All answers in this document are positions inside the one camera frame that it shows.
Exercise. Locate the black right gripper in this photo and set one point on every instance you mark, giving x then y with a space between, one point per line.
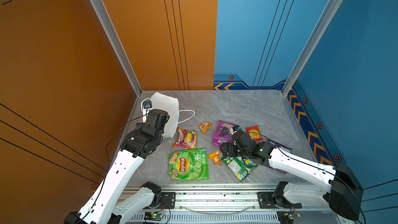
230 146

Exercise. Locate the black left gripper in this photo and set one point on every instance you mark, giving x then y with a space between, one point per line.
139 127

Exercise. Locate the red snack packet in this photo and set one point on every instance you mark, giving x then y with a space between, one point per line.
254 133

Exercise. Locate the purple grape candy bag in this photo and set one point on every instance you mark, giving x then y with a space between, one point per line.
222 132

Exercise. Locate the purple white snack bag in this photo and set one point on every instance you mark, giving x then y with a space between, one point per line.
283 148

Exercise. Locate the large green chips bag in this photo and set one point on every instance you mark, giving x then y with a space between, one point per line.
189 164

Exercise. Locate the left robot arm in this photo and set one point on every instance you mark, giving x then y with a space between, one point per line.
102 207

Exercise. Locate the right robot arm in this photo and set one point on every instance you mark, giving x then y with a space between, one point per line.
326 185

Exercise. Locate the green pea snack bag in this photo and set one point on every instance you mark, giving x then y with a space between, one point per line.
239 168

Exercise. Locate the colourful skittles candy bag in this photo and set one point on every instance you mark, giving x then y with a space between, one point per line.
186 139

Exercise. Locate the orange wrapped snack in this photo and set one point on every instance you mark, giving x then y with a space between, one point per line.
215 157

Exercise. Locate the small orange snack packet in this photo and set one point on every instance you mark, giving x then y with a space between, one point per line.
205 126

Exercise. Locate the right circuit board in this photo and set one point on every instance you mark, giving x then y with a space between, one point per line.
288 217

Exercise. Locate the circuit board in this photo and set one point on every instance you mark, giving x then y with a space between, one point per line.
288 217
153 216

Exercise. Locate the left circuit board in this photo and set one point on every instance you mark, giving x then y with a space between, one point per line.
153 216

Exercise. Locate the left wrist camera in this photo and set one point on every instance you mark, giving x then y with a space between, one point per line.
146 104

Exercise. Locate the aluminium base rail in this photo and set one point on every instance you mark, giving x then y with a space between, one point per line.
234 204

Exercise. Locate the aluminium corner post left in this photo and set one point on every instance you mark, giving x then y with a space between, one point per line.
109 28

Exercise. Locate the aluminium corner post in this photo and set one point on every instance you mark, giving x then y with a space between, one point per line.
323 22
109 28

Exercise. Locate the aluminium corner post right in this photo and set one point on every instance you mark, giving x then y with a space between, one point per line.
323 22

